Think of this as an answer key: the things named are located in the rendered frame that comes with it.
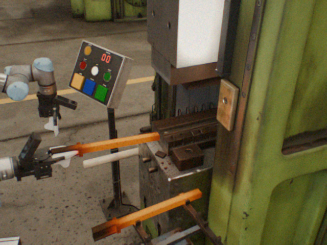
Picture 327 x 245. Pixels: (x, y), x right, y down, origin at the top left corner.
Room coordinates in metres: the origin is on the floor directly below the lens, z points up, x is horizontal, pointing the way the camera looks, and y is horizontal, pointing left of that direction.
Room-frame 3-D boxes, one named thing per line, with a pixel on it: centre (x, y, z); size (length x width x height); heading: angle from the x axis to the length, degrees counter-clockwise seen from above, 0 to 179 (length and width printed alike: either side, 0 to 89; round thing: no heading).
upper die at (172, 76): (1.47, -0.18, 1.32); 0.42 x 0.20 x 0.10; 114
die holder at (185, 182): (1.42, -0.21, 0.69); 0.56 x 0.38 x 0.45; 114
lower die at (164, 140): (1.47, -0.18, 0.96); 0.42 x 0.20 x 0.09; 114
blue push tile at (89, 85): (1.77, 0.39, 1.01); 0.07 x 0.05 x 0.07; 49
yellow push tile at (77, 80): (1.83, 0.47, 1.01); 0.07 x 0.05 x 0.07; 49
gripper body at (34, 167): (0.99, 0.44, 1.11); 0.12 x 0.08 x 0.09; 114
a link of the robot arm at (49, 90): (1.47, 0.52, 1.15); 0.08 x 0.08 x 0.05
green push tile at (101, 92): (1.70, 0.32, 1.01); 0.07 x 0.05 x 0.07; 49
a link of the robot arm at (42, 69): (1.47, 0.52, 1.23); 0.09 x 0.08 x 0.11; 105
